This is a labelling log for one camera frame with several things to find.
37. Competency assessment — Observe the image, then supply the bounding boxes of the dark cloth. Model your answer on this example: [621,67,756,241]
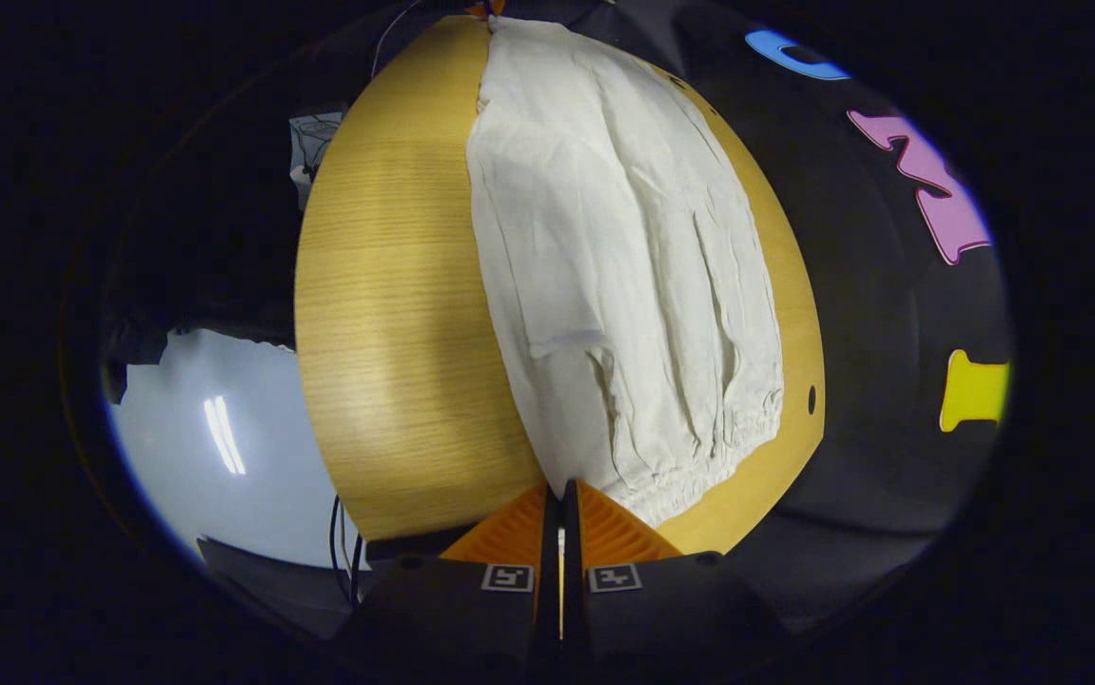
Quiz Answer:
[100,19,396,405]

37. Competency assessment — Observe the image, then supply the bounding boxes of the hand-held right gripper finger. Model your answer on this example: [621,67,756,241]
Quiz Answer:
[563,479,795,685]
[342,479,564,685]

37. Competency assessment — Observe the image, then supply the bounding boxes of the white jeans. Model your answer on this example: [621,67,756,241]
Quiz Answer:
[464,14,786,529]

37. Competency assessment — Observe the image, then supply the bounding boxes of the black cable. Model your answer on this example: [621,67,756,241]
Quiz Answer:
[328,493,364,605]

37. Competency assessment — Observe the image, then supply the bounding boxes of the black backdrop cloth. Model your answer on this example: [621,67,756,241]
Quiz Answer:
[595,0,1014,634]

